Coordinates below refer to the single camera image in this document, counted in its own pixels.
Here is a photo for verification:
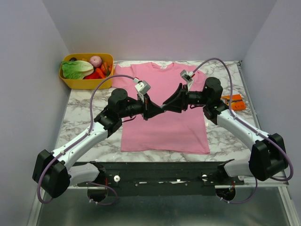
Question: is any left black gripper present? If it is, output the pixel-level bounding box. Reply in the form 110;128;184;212
119;92;165;121

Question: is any pink t-shirt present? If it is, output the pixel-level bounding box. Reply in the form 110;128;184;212
115;62;210;154

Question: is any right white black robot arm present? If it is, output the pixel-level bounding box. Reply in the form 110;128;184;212
163;77;289;185

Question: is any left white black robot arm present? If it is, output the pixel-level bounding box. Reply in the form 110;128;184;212
32;89;164;198

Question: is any orange black packet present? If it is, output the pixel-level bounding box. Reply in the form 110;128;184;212
221;94;246;111

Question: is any red toy pepper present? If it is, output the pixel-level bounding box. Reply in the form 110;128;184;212
84;68;106;80

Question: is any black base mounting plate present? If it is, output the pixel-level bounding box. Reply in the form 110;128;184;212
48;161;245;197

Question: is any pink toy onion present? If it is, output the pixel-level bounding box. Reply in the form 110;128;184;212
89;56;102;68

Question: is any green toy lettuce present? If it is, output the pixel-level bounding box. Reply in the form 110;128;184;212
61;60;94;80

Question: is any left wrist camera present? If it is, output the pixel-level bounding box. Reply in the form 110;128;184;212
134;78;151;101

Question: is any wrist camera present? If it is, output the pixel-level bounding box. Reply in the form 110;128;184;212
134;78;151;101
180;70;195;89

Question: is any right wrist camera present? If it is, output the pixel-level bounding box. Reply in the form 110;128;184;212
180;70;195;89

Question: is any aluminium frame rail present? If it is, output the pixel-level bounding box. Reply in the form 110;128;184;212
37;169;289;189

